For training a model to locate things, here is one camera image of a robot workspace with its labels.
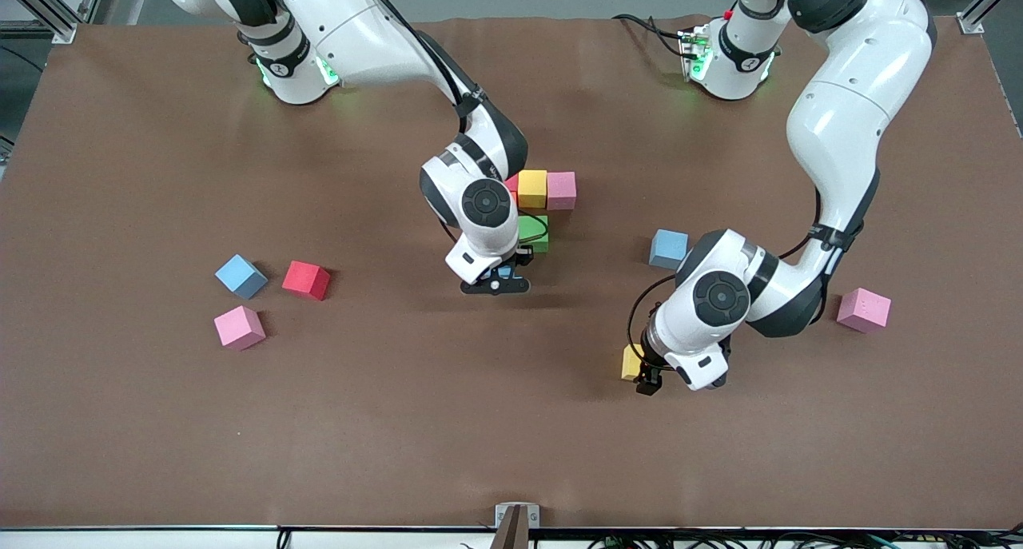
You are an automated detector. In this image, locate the green foam cube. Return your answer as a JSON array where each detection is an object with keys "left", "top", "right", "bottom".
[{"left": 518, "top": 215, "right": 551, "bottom": 254}]

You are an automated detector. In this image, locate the aluminium frame profile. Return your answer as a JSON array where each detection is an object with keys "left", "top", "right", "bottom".
[
  {"left": 957, "top": 0, "right": 1023, "bottom": 35},
  {"left": 0, "top": 0, "right": 109, "bottom": 45}
]

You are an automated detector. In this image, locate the black left base cable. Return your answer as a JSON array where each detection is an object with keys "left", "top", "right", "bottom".
[{"left": 612, "top": 13, "right": 690, "bottom": 59}]

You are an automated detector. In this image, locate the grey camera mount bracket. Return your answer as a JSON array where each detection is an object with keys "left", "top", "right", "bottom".
[{"left": 495, "top": 503, "right": 541, "bottom": 549}]

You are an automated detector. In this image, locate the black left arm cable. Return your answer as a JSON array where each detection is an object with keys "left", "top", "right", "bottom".
[{"left": 627, "top": 273, "right": 680, "bottom": 368}]

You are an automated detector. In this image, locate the brown table mat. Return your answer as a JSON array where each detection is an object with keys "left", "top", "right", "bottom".
[{"left": 0, "top": 15, "right": 1023, "bottom": 530}]

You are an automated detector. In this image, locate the pink dotted foam cube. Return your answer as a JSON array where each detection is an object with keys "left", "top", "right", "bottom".
[{"left": 836, "top": 287, "right": 893, "bottom": 334}]

